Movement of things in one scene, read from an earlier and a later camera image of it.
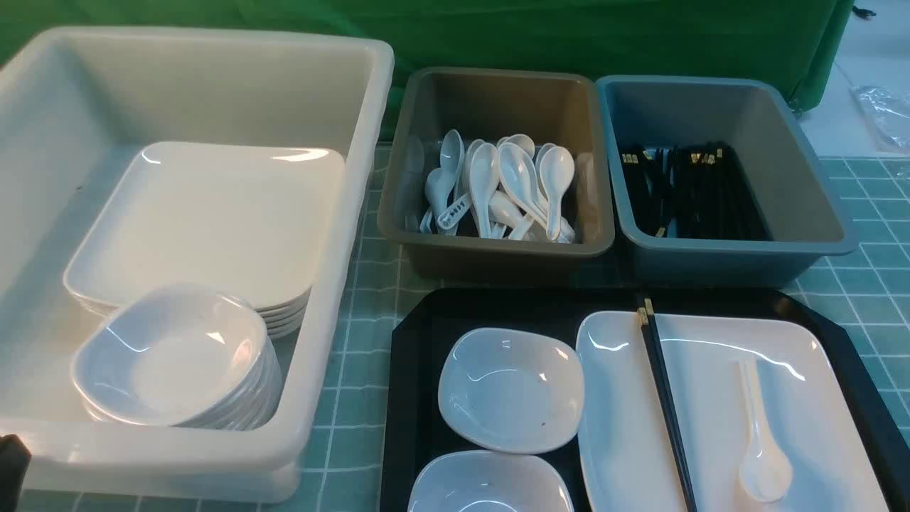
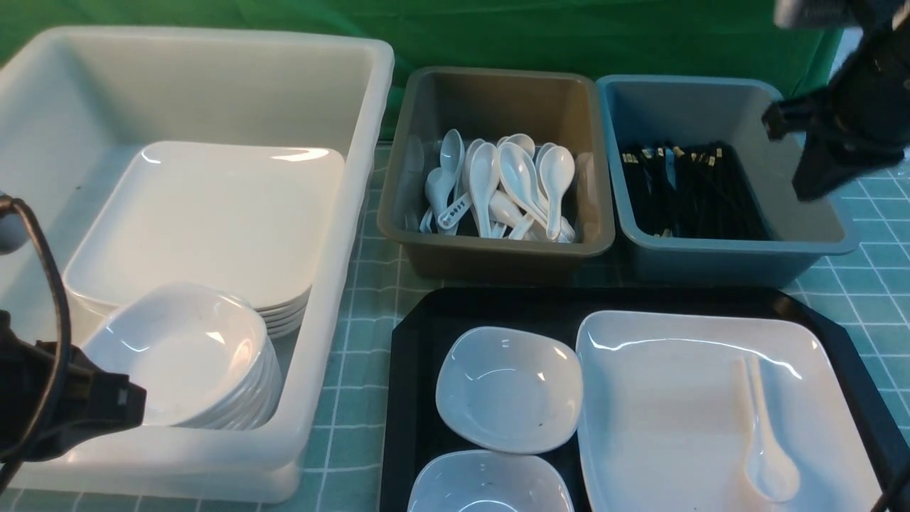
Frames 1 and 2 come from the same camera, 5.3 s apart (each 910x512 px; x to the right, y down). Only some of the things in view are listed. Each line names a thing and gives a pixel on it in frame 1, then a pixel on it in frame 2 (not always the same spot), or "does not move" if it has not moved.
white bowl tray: (490, 481) does not move
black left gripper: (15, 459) -> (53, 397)
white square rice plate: (628, 461) does not move
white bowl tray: (512, 391) does not move
